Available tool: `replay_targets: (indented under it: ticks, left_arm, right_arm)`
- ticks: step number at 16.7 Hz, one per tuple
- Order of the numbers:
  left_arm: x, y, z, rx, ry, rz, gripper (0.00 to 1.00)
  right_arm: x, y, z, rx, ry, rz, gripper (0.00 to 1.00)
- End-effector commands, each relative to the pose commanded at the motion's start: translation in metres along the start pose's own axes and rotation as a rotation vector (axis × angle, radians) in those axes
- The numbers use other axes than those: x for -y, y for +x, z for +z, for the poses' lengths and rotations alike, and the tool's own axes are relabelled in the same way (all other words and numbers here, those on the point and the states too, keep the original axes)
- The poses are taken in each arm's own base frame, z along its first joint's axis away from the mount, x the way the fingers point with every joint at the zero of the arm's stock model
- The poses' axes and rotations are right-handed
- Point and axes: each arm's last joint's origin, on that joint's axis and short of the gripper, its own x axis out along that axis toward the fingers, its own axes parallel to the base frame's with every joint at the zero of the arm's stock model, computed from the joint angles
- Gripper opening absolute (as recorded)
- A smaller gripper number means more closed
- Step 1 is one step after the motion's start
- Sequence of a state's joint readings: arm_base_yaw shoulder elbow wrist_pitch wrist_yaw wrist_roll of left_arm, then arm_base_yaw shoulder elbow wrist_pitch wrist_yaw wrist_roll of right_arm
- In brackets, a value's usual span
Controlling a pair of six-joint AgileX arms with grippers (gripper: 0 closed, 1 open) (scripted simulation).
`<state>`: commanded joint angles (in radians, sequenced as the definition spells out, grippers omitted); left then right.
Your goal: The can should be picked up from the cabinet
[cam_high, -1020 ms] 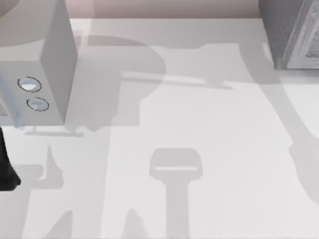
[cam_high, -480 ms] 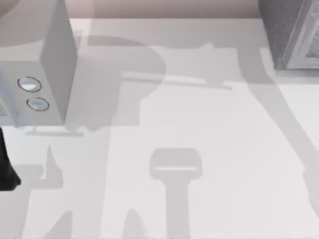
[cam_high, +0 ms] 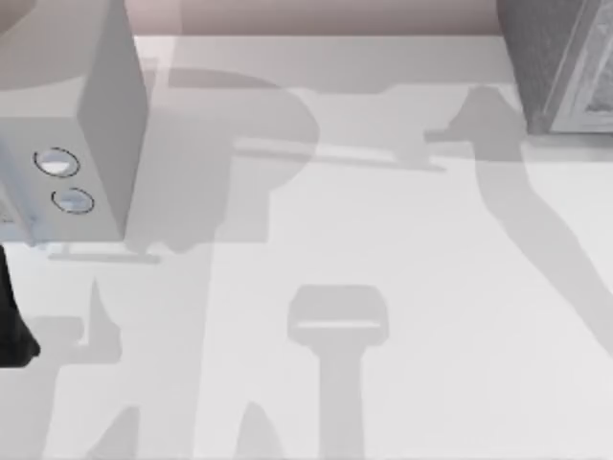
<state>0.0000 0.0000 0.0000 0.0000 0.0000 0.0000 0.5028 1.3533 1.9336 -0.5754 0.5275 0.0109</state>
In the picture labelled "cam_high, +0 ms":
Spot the round microwave knob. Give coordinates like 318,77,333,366
33,147,81,179
50,186,96,216

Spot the pale microwave oven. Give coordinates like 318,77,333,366
0,0,149,248

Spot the grey cabinet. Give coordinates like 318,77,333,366
495,0,613,136

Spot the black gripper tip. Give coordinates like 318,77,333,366
0,243,42,370

